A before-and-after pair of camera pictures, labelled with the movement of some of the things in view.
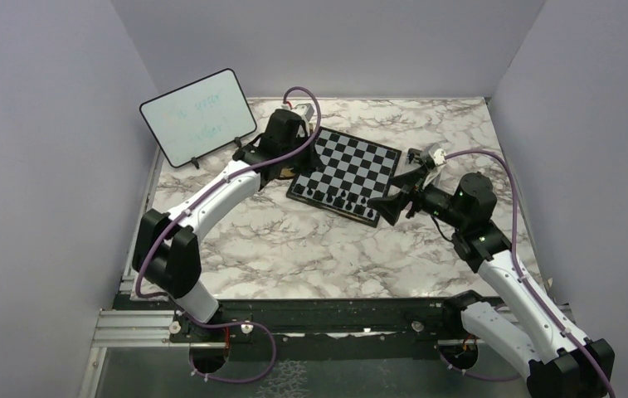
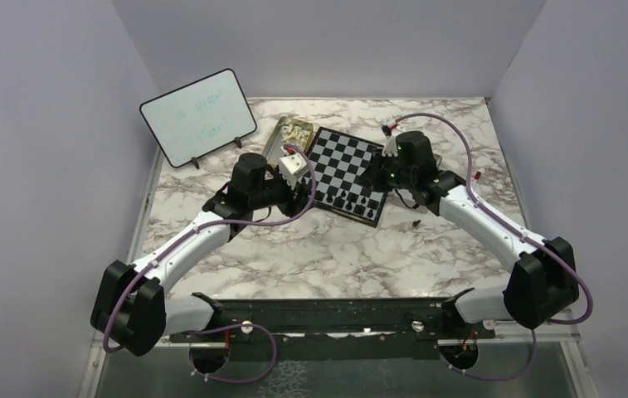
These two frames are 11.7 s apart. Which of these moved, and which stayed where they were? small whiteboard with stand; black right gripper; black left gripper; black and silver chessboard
Moved: black right gripper; black left gripper
Stayed: black and silver chessboard; small whiteboard with stand
